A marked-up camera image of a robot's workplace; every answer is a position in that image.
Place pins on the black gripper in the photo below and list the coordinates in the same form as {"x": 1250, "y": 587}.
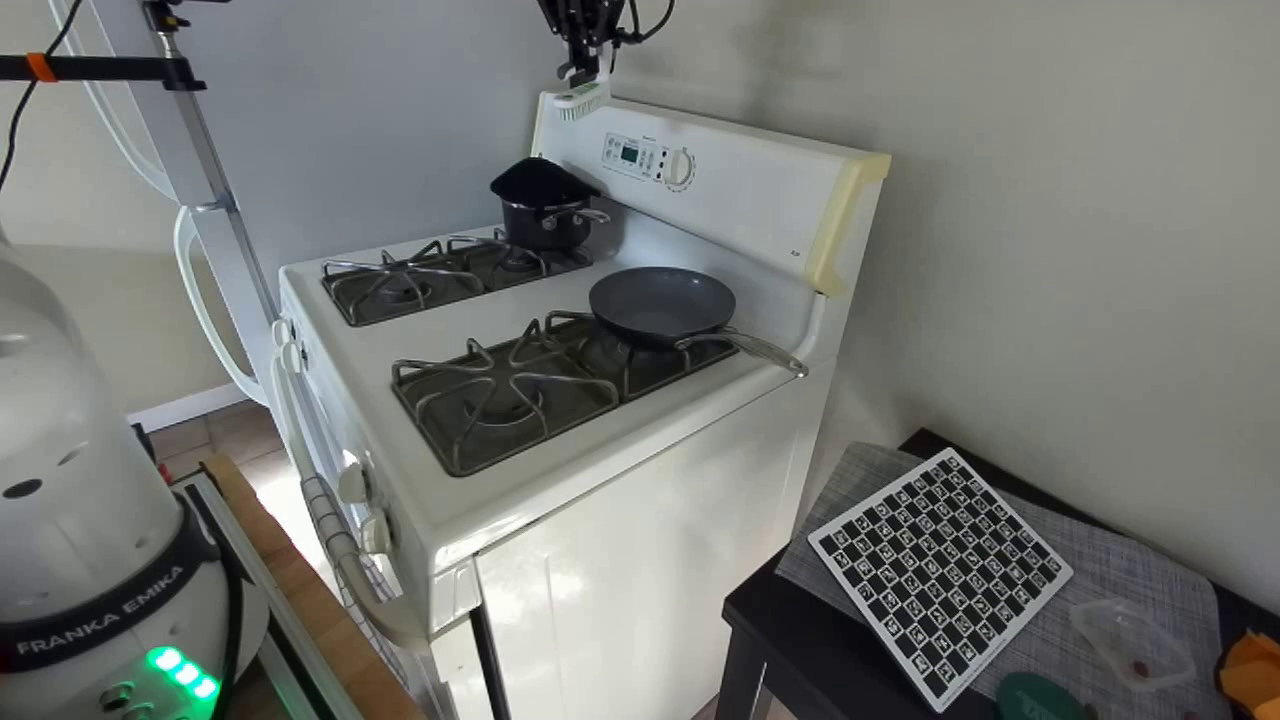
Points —
{"x": 585, "y": 20}

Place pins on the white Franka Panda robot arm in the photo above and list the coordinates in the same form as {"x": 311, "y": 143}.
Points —
{"x": 83, "y": 504}

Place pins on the green digital stove display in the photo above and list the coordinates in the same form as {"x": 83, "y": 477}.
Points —
{"x": 627, "y": 150}

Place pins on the white stove dial knob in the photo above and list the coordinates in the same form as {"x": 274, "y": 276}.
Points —
{"x": 680, "y": 167}

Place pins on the white gas stove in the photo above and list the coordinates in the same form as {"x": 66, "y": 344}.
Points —
{"x": 643, "y": 575}

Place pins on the dark grey pot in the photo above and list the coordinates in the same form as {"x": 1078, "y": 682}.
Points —
{"x": 545, "y": 230}

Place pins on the dark grey frying pan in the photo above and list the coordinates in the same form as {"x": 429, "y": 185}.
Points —
{"x": 662, "y": 305}

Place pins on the black burner grate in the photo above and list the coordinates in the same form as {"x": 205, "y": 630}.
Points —
{"x": 415, "y": 283}
{"x": 506, "y": 402}

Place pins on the black rod with orange tape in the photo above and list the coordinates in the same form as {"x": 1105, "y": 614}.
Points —
{"x": 106, "y": 65}

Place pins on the striped white dish towel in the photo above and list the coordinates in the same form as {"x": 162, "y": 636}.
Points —
{"x": 335, "y": 563}

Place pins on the wooden board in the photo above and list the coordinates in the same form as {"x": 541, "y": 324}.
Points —
{"x": 305, "y": 600}

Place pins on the black side table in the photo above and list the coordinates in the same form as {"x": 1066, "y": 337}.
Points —
{"x": 802, "y": 643}

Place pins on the black white calibration board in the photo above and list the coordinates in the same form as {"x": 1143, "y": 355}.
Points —
{"x": 933, "y": 575}

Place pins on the clear plastic container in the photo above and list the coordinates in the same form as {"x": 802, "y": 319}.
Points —
{"x": 1086, "y": 625}

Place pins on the small green object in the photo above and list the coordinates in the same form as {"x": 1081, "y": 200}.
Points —
{"x": 1041, "y": 703}

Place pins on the orange object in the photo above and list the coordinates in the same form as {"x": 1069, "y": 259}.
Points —
{"x": 1253, "y": 673}

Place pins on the metal camera stand pole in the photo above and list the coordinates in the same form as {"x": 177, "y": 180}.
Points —
{"x": 214, "y": 185}

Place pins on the aluminium rail frame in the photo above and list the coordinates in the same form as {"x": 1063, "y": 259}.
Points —
{"x": 238, "y": 545}

